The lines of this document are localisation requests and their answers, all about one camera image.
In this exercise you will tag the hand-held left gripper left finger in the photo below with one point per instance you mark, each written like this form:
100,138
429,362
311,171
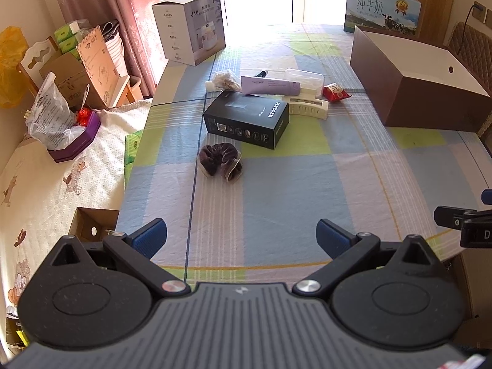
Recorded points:
150,236

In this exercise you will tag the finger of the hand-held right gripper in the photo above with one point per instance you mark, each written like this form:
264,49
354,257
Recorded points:
487,196
453,219

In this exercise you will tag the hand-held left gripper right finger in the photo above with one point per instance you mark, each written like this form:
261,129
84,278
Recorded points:
332,238

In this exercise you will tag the brown storage box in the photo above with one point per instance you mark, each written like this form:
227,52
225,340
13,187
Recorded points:
422,100

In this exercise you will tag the cream plastic rack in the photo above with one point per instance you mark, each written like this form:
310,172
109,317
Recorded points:
307,108

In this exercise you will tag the black product box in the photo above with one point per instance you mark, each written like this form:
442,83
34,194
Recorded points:
246,123

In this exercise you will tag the red snack packet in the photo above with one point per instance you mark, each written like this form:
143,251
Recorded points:
336,93

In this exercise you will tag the clear plastic case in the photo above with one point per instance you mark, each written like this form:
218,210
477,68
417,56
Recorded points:
307,78

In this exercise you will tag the purple tube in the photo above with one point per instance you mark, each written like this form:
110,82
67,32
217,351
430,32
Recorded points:
269,85

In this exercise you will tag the bag of cotton swabs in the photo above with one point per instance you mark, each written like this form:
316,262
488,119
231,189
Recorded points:
225,80

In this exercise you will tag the cardboard box with hole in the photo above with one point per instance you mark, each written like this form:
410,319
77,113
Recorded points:
88,223

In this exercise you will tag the green tissue pack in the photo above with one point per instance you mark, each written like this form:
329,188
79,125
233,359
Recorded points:
132,150

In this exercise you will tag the red ornament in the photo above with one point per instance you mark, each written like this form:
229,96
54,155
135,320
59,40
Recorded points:
83,117

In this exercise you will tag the brown quilted chair cushion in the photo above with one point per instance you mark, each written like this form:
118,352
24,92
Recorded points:
472,53

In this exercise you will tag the wooden stool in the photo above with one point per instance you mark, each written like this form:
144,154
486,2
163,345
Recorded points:
123,92

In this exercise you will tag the plastic spoon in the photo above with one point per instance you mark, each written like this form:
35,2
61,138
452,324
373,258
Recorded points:
84,98

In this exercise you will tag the beige bin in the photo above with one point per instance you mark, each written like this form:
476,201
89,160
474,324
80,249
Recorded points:
135,81

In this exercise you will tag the white plastic bag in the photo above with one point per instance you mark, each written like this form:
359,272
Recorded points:
46,115

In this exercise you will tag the small white bottle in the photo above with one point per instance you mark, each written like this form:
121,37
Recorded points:
210,85

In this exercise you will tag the open cardboard box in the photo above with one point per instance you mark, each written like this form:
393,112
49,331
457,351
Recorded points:
65,80

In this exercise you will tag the cardboard box with papers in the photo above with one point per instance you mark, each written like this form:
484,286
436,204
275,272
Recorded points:
100,65

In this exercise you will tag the dark green tube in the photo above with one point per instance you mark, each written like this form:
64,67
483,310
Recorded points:
262,73

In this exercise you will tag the white striped paper bag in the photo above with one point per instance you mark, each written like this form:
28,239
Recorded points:
113,46

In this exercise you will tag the wooden cabinet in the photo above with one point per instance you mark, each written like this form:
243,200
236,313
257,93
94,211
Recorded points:
434,7

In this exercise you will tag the white scalloped chair back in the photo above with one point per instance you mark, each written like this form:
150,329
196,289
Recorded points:
38,55

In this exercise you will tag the green tissue packs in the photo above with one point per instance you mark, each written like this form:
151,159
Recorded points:
65,40

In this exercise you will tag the white humidifier box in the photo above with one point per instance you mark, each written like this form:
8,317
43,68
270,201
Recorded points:
192,27

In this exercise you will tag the yellow plastic bag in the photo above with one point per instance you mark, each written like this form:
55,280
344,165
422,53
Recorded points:
11,69

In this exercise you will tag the blue green milk carton box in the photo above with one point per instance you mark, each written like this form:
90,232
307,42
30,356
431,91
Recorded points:
369,7

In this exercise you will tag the pink curtain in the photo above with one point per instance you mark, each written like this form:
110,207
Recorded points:
134,7

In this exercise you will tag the white wall socket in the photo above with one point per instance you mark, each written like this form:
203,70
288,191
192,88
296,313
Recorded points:
485,14

